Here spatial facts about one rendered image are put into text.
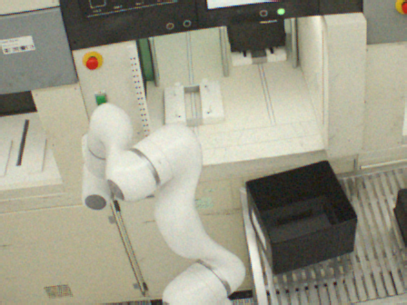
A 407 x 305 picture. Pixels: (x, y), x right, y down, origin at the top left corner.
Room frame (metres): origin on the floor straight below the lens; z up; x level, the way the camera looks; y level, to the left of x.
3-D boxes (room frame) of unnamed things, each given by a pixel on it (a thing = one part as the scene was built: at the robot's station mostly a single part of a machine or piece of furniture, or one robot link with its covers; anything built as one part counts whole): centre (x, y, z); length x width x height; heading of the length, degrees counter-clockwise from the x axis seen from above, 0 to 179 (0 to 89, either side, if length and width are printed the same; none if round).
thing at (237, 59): (2.28, -0.01, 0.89); 0.22 x 0.21 x 0.04; 5
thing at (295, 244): (1.39, -0.10, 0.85); 0.28 x 0.28 x 0.17; 14
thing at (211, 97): (1.94, 0.24, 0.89); 0.22 x 0.21 x 0.04; 5
